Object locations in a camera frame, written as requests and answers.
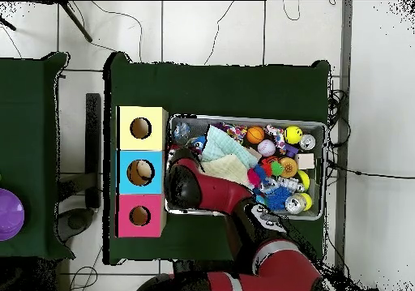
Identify wooden box with three holes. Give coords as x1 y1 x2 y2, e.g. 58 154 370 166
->
115 105 169 238

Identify mint waffle cloth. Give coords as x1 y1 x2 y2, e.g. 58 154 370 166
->
199 124 259 169

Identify cream waffle cloth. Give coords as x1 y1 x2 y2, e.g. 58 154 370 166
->
200 153 252 188

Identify small orange basketball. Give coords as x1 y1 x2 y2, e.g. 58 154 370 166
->
246 126 266 145

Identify small white baseball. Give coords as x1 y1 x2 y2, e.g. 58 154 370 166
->
257 139 277 158

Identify toy hamburger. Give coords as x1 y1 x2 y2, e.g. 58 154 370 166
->
278 156 298 179

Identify blue spiky rubber ball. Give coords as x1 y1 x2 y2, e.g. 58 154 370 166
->
263 186 292 212

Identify yellow smiley ball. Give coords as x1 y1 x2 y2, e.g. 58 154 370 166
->
284 125 303 145

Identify plain wooden cube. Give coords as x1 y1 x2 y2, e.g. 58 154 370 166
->
295 153 315 170

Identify grey stand foot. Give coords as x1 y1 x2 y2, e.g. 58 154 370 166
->
53 207 96 243

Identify dark green side table cloth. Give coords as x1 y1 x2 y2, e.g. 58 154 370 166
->
0 51 75 260

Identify black tripod leg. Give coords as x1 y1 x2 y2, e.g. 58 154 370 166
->
58 1 94 43
0 15 17 32

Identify purple bowl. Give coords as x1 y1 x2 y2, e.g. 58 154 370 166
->
0 187 26 242

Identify shallow wire mesh bin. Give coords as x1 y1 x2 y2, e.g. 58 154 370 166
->
165 113 327 221

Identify black floor cable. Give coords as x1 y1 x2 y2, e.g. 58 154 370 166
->
327 159 415 179

